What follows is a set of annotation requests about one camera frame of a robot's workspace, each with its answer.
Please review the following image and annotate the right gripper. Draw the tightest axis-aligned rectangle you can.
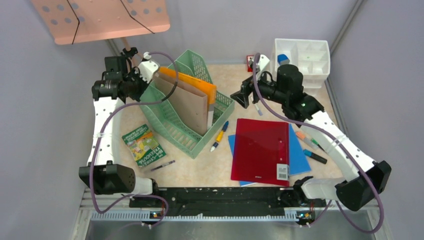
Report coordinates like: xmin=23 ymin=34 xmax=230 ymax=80
xmin=231 ymin=67 xmax=288 ymax=109

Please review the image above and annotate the green file rack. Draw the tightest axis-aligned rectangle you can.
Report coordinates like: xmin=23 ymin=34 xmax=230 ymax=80
xmin=140 ymin=49 xmax=235 ymax=159

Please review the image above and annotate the beige pressure file folder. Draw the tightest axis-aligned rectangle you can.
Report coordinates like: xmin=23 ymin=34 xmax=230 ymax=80
xmin=153 ymin=72 xmax=212 ymax=136

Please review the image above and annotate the red translucent file folder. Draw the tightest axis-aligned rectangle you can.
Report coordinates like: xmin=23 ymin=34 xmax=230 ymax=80
xmin=230 ymin=118 xmax=290 ymax=187

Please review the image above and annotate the blue plastic folder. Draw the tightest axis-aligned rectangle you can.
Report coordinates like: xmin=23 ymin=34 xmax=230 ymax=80
xmin=228 ymin=124 xmax=312 ymax=187

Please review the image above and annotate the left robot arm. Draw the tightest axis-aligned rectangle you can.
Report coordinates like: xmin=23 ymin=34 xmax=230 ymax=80
xmin=78 ymin=52 xmax=161 ymax=207

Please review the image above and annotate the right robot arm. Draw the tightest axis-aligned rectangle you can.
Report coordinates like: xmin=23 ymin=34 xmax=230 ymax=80
xmin=230 ymin=64 xmax=392 ymax=211

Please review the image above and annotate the lavender capped marker pen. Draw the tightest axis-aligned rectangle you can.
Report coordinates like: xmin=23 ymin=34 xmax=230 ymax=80
xmin=253 ymin=103 xmax=263 ymax=116

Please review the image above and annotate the blue eraser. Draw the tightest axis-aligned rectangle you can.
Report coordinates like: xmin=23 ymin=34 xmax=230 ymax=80
xmin=276 ymin=54 xmax=290 ymax=66

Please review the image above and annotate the red small box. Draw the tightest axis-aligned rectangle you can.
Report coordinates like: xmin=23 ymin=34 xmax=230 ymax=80
xmin=246 ymin=55 xmax=254 ymax=73

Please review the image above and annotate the black lamp clamp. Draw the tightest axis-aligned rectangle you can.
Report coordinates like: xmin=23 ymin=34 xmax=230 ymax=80
xmin=121 ymin=47 xmax=138 ymax=60

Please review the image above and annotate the pink lamp stand pole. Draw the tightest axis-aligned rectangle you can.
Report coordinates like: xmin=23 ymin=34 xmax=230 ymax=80
xmin=120 ymin=37 xmax=131 ymax=50

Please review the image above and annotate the clear plastic drawer unit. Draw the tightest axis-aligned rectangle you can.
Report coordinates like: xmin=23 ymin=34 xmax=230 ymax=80
xmin=269 ymin=38 xmax=331 ymax=97

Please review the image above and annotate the orange file folder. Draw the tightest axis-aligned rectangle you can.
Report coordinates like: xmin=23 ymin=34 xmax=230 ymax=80
xmin=159 ymin=67 xmax=217 ymax=114

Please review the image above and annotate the green children's book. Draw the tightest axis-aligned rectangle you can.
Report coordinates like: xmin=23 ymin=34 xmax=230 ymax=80
xmin=121 ymin=124 xmax=167 ymax=167

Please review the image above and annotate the orange capped highlighter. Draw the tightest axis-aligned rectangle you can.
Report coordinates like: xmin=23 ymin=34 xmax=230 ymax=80
xmin=295 ymin=131 xmax=318 ymax=150

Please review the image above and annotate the green capped highlighter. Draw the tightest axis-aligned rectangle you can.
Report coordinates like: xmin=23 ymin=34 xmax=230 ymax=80
xmin=310 ymin=138 xmax=325 ymax=151

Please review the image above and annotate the yellow dropper bottle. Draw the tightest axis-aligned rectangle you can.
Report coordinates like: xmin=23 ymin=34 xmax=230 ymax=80
xmin=215 ymin=131 xmax=225 ymax=143

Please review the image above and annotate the teal capped marker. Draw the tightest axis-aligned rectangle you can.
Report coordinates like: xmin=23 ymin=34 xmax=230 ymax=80
xmin=303 ymin=149 xmax=328 ymax=165

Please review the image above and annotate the dark pen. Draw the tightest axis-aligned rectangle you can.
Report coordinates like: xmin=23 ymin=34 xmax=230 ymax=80
xmin=150 ymin=160 xmax=176 ymax=172

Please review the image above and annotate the pink perforated lamp panel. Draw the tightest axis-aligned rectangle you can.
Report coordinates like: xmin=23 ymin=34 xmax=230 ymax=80
xmin=31 ymin=0 xmax=171 ymax=45

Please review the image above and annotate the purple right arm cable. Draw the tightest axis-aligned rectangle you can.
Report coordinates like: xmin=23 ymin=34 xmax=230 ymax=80
xmin=251 ymin=52 xmax=385 ymax=234

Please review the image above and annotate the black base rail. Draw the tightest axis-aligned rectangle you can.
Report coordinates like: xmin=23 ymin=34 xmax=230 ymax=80
xmin=129 ymin=187 xmax=326 ymax=223

